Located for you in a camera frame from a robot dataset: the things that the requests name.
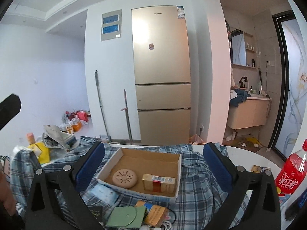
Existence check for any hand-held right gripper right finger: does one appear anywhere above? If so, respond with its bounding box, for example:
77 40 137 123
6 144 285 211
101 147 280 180
203 142 281 230

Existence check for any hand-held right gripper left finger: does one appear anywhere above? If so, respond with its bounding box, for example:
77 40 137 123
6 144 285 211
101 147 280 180
25 141 106 230

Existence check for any blue white tissue pack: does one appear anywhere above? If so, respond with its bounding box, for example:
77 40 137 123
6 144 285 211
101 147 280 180
90 183 119 205

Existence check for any dark patterned cigarette pack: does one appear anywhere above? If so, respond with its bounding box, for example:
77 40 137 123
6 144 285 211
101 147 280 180
86 205 103 221

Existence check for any cardboard box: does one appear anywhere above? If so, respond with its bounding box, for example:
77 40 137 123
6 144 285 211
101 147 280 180
96 147 182 197

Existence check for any green round-flap pouch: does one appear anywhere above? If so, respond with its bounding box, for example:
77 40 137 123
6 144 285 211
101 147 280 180
106 206 147 229

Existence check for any orange blue cigarette pack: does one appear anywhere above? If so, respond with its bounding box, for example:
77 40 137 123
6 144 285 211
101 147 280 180
134 201 169 227

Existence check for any blue plaid shirt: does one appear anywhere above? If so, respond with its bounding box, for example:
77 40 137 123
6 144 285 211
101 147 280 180
10 136 250 230

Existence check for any cardboard scrap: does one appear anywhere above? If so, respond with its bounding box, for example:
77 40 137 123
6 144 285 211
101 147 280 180
189 134 207 144

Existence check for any round beige perforated disc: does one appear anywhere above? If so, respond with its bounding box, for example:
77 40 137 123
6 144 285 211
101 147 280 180
112 169 138 188

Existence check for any crumpled newspaper bundle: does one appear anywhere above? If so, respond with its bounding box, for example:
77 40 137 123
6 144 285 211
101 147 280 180
42 125 77 152

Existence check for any yellow wrapper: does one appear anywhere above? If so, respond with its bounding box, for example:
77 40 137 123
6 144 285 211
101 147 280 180
247 136 263 148

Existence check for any pile of red bags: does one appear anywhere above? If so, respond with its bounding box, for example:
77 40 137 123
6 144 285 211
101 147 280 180
63 110 92 132

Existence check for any gold red cigarette pack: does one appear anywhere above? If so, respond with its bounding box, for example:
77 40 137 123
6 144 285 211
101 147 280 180
141 174 177 193

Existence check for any beige vanity cabinet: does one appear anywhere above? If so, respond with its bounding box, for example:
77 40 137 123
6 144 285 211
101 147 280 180
227 96 271 130

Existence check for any blue clothing pile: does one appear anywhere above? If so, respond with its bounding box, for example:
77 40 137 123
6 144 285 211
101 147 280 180
230 88 251 108

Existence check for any red iced tea bottle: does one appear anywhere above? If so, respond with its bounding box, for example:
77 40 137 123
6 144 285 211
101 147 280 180
275 139 307 209

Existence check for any black object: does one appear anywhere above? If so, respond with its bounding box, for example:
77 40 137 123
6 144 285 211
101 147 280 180
285 192 307 221

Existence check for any gold three-door refrigerator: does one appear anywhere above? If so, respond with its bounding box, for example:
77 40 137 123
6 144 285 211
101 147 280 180
131 5 192 146

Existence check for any black framed glass door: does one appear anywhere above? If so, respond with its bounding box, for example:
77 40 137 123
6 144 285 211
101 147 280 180
272 12 307 161

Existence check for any bathroom mirror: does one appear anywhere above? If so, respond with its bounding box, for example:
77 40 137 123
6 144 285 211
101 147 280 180
231 29 246 66

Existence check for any long grey mop handle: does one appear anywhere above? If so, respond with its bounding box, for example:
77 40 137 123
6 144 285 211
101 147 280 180
95 70 112 142

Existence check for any white usb cable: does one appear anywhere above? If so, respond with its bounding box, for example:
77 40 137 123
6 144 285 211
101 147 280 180
141 218 173 230

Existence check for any wooden wall shelf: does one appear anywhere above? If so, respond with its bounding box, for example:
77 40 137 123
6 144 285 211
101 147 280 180
245 34 255 67

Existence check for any grey wall panel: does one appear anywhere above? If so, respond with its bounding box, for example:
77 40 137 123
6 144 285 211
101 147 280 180
101 9 123 42

